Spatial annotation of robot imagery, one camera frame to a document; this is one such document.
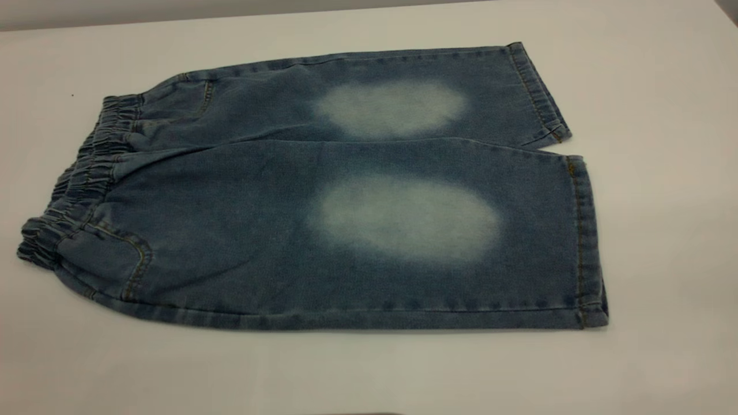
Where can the blue denim kids pants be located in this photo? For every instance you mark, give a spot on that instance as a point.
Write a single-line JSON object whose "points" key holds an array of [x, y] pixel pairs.
{"points": [[259, 230]]}

